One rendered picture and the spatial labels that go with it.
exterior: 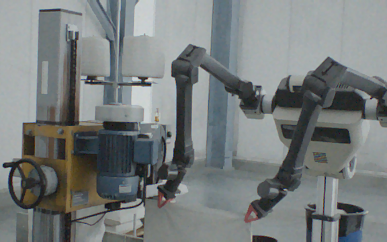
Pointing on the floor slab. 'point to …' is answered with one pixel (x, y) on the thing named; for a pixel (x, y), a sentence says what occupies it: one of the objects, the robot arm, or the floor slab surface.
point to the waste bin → (348, 220)
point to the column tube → (55, 109)
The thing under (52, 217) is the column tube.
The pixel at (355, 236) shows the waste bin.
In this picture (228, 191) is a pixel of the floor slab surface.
